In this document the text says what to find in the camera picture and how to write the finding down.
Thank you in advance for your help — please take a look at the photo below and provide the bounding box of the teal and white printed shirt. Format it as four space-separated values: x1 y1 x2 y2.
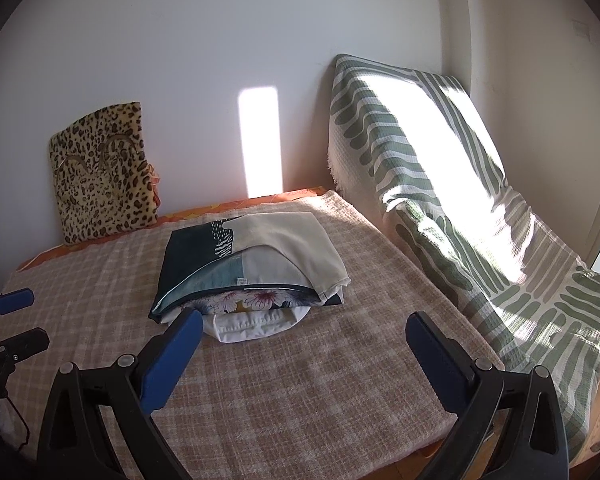
149 211 351 323

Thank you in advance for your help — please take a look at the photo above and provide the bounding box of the green white patterned throw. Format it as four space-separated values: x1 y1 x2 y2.
328 54 600 458

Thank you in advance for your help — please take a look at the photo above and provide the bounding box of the orange floral bed sheet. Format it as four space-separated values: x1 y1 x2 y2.
16 186 326 272

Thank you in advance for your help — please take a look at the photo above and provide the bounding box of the white garment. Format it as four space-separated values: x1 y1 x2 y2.
202 307 311 344

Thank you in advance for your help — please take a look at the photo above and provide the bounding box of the leopard print cushion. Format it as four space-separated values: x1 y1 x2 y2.
48 101 159 245

